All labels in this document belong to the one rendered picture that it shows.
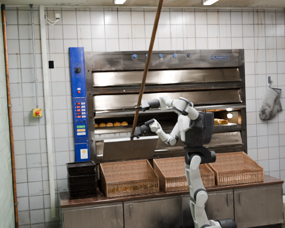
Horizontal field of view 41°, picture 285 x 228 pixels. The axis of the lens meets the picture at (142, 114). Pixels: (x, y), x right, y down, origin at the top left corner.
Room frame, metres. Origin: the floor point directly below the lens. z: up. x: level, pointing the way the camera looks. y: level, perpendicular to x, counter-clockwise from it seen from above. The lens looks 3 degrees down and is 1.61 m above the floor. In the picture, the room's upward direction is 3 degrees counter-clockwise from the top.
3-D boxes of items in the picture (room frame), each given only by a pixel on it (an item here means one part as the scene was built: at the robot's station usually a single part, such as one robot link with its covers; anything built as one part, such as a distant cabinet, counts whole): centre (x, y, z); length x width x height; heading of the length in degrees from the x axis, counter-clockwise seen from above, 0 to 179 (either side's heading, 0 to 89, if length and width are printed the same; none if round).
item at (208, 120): (3.55, -0.50, 1.27); 0.34 x 0.30 x 0.36; 9
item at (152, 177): (4.04, 0.18, 0.72); 0.56 x 0.49 x 0.28; 103
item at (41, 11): (4.07, 1.02, 1.45); 0.05 x 0.02 x 2.30; 103
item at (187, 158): (3.55, -0.53, 1.01); 0.28 x 0.13 x 0.18; 103
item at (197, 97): (4.41, -0.33, 1.54); 1.79 x 0.11 x 0.19; 103
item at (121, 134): (4.44, -0.33, 1.16); 1.80 x 0.06 x 0.04; 103
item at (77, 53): (5.07, 0.91, 1.07); 1.93 x 0.16 x 2.15; 13
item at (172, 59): (4.44, -0.32, 1.99); 1.80 x 0.08 x 0.21; 103
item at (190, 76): (4.41, -0.33, 1.80); 1.79 x 0.11 x 0.19; 103
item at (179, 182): (4.16, -0.42, 0.72); 0.56 x 0.49 x 0.28; 103
